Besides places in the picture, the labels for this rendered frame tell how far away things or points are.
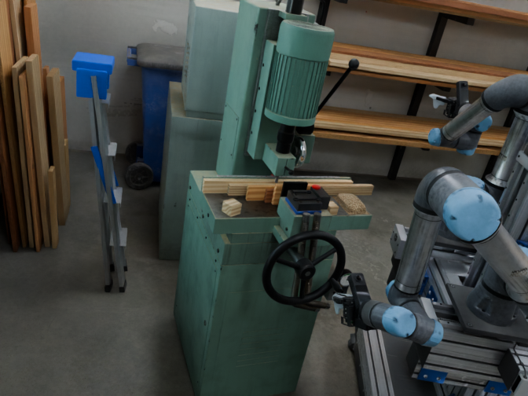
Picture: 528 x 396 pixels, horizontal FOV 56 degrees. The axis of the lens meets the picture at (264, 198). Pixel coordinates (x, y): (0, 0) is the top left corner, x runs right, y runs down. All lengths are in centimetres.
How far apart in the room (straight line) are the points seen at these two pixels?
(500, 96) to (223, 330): 130
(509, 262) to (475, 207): 22
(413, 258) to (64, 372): 153
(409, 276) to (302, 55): 73
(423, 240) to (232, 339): 89
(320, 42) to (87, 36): 261
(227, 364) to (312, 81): 113
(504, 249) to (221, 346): 111
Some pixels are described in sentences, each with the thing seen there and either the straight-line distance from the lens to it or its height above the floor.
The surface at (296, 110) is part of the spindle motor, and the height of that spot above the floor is 125.
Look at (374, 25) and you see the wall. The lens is 423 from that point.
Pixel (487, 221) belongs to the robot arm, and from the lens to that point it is 123.
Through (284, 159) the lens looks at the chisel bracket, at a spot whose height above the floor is 106.
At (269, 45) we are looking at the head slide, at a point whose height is 141.
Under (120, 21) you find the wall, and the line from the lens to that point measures 391.
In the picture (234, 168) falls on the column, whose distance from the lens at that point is 193.
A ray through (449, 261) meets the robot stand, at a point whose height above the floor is 73.
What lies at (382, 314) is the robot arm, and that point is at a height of 89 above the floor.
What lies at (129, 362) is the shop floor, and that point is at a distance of 235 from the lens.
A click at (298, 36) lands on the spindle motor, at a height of 148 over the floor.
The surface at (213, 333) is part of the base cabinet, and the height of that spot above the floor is 40.
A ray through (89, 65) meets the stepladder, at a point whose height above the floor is 114.
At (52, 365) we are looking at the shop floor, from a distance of 236.
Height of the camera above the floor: 170
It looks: 27 degrees down
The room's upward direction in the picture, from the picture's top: 11 degrees clockwise
